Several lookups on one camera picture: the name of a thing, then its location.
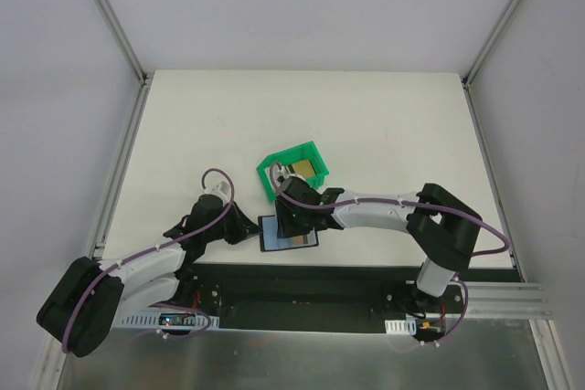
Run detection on gold credit card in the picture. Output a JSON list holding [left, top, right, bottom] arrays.
[[292, 159, 316, 178], [290, 236, 309, 247]]

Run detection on aluminium frame rail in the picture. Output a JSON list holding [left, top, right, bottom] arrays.
[[466, 282, 552, 320]]

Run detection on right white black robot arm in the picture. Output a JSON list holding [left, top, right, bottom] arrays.
[[274, 176, 483, 312]]

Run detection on green plastic bin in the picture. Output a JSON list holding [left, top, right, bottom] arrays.
[[256, 141, 329, 203]]

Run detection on right white cable duct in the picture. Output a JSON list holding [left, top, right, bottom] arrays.
[[385, 319, 417, 336]]

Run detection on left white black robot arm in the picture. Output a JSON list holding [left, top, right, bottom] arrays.
[[36, 195, 261, 357]]

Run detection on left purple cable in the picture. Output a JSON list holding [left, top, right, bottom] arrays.
[[61, 168, 235, 354]]

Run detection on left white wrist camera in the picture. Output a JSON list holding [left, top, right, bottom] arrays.
[[205, 181, 231, 198]]

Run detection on black leather card holder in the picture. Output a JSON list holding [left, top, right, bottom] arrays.
[[258, 216, 319, 252]]

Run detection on white cable duct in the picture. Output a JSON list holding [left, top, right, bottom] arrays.
[[112, 310, 219, 331], [385, 319, 417, 336]]

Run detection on purple cable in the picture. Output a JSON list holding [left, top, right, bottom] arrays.
[[269, 161, 512, 353], [61, 168, 235, 354]]

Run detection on left white cable duct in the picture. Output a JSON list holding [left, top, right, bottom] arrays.
[[112, 310, 219, 331]]

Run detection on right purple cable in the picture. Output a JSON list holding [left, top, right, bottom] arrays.
[[269, 161, 512, 353]]

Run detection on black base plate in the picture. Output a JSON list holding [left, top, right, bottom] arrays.
[[140, 263, 465, 332]]

